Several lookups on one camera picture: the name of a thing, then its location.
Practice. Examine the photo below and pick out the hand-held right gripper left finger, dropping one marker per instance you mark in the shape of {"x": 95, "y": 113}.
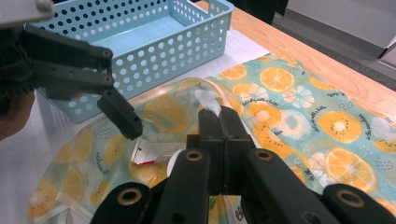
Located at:
{"x": 214, "y": 140}

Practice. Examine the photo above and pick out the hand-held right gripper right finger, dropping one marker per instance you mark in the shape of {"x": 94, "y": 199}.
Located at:
{"x": 236, "y": 140}

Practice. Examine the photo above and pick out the white and red packet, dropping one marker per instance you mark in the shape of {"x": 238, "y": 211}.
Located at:
{"x": 149, "y": 155}

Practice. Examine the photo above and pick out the orange print teal bag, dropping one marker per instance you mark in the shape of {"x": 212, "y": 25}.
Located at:
{"x": 311, "y": 109}

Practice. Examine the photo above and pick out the light blue perforated plastic basket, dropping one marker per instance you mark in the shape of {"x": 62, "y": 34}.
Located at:
{"x": 149, "y": 37}

